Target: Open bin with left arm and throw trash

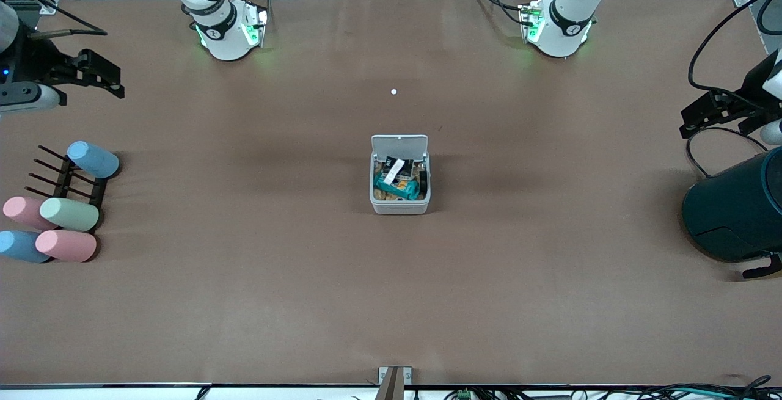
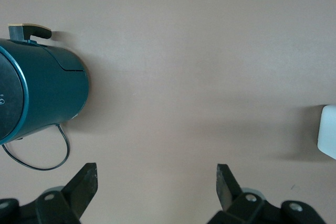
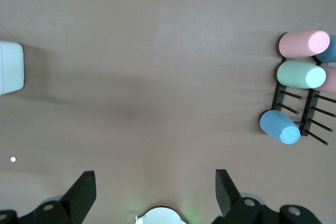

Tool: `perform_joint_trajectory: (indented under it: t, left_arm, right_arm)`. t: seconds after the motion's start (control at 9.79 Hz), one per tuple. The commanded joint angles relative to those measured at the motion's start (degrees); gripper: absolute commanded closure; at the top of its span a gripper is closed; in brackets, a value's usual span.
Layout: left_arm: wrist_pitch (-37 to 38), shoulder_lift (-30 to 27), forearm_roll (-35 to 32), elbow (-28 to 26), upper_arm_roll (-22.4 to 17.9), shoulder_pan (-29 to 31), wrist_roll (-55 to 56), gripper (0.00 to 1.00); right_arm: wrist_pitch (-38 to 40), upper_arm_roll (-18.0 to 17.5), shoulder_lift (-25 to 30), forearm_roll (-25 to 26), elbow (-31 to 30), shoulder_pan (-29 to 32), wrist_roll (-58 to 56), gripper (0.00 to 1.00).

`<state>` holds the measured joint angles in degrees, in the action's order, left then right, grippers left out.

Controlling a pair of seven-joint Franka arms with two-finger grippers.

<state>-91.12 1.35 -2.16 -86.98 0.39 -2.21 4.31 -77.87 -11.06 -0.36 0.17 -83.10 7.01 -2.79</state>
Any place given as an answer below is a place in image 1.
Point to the black cup rack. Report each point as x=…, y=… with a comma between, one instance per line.
x=64, y=183

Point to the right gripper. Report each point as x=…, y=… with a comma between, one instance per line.
x=32, y=61

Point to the aluminium table edge rail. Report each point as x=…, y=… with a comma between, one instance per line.
x=122, y=385

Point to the blue cup with lighter base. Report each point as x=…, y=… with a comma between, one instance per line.
x=91, y=159

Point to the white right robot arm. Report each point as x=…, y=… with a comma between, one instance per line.
x=223, y=36

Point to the pale pink cup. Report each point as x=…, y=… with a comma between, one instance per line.
x=21, y=210

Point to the black snack wrapper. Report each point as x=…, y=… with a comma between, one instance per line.
x=410, y=167

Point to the base connector box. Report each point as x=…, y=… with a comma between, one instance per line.
x=530, y=21
x=256, y=27

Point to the metal table bracket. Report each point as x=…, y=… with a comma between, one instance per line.
x=394, y=381

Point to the white lidded trash bin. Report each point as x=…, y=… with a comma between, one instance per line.
x=400, y=206

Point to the teal snack packet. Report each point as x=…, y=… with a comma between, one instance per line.
x=400, y=191

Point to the deep pink cup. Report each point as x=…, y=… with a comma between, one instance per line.
x=66, y=246

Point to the dark teal cylindrical container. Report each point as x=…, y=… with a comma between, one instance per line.
x=739, y=210

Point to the green terminal connector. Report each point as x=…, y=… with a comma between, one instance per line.
x=462, y=394

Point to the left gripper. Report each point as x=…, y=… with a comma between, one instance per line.
x=755, y=87

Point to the green cup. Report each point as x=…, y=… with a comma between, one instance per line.
x=70, y=214

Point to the right base connector box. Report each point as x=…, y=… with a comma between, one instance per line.
x=256, y=27

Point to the brown table cover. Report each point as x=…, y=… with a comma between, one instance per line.
x=391, y=302

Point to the white wrapper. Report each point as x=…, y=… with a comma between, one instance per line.
x=395, y=171

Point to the left base connector box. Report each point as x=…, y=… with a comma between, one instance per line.
x=530, y=21

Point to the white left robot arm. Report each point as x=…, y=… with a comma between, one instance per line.
x=565, y=27

